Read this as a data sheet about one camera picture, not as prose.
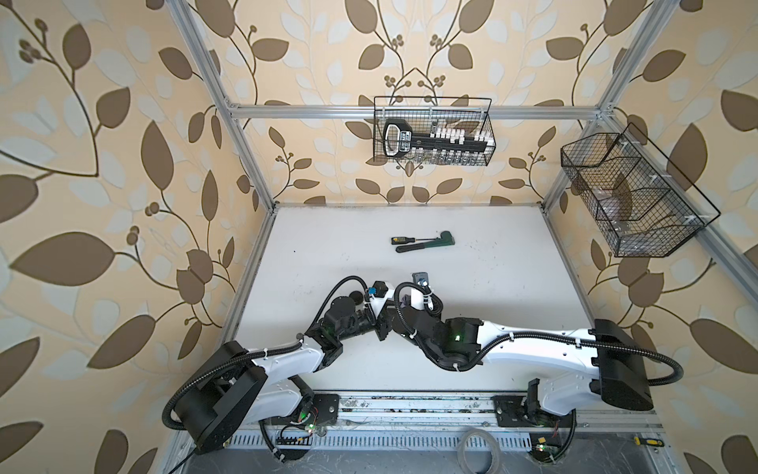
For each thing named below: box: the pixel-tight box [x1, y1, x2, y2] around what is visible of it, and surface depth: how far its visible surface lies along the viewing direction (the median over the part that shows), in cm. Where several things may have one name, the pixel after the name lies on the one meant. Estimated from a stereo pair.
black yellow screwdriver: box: [390, 237, 437, 245], surface depth 110 cm
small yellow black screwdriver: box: [632, 436, 666, 448], surface depth 71 cm
